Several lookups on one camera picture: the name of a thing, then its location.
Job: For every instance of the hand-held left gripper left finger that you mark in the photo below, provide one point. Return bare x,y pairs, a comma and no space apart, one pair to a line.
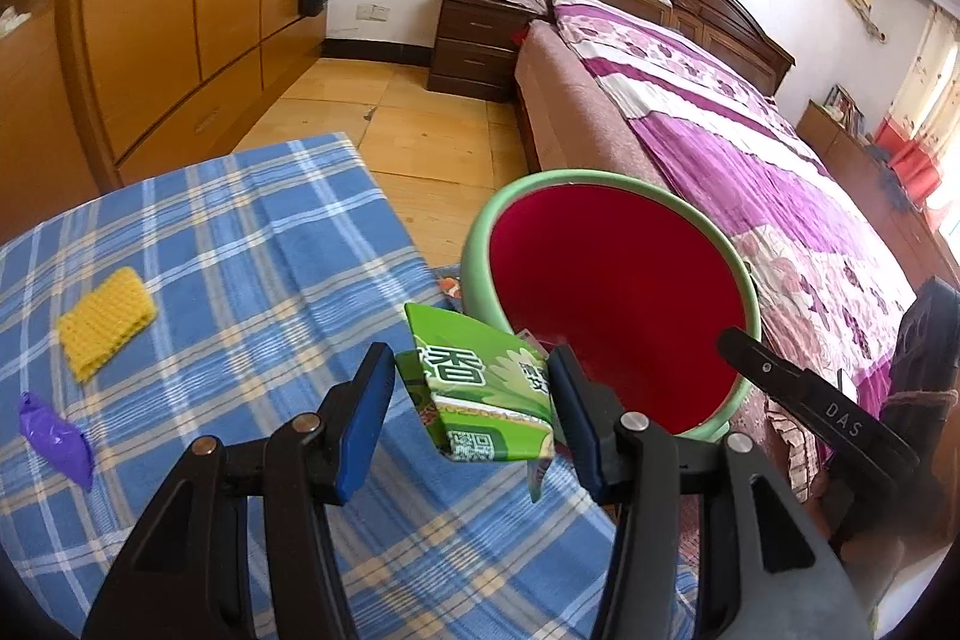
364,430

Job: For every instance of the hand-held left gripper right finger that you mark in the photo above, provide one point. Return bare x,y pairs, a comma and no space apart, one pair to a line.
581,437

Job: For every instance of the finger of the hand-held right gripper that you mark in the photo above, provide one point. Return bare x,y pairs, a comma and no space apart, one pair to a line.
825,415
930,340

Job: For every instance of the green snack packet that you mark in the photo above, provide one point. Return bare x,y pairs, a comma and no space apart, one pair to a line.
480,385

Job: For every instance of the green and red bucket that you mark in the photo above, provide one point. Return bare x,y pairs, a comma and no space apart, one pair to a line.
622,280

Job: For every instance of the dark blue cloth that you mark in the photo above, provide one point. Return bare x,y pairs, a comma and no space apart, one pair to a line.
896,183

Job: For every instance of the colourful floor wrapper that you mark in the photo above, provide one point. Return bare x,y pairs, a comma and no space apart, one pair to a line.
450,286

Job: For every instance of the low wooden cabinet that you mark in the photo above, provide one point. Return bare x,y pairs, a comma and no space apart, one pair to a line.
847,160

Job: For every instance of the blue plaid cloth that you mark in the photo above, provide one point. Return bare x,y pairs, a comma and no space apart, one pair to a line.
262,250

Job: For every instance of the floral curtain with red hem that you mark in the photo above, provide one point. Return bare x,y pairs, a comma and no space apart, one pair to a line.
930,108

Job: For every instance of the row of books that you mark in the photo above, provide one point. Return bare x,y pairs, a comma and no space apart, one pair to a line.
844,111

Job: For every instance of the purple floral blanket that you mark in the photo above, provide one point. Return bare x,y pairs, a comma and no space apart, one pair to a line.
750,160

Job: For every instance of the yellow ribbed sponge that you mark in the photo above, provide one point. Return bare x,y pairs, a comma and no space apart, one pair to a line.
105,321

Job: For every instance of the purple plastic packet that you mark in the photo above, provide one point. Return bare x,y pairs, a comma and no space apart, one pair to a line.
56,441

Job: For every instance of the wooden bed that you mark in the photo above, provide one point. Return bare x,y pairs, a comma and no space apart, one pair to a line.
570,93

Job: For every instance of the dark wooden nightstand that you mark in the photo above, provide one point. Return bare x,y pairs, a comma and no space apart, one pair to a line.
472,55

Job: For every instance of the purple floral pillow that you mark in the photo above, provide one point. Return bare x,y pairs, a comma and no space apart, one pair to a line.
600,14

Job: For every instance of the light wooden wardrobe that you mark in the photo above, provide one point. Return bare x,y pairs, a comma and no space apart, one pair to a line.
187,10

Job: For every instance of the white wall socket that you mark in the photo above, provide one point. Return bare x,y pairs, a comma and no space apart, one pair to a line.
373,13

